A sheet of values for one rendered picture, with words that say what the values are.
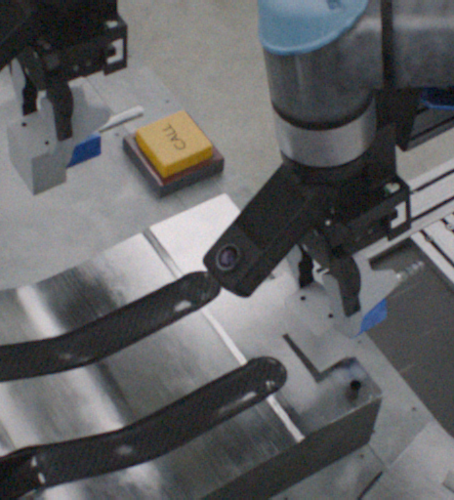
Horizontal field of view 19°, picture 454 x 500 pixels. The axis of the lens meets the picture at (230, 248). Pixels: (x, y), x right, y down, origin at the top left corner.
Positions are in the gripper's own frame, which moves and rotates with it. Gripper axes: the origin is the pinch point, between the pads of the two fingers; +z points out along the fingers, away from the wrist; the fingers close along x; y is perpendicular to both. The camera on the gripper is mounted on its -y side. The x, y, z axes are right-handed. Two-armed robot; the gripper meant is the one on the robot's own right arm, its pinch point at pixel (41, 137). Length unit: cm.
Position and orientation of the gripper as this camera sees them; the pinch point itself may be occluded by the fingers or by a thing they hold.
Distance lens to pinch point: 124.0
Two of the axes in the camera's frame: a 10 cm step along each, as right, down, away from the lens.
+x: -5.4, -6.9, 4.8
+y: 8.4, -4.0, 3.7
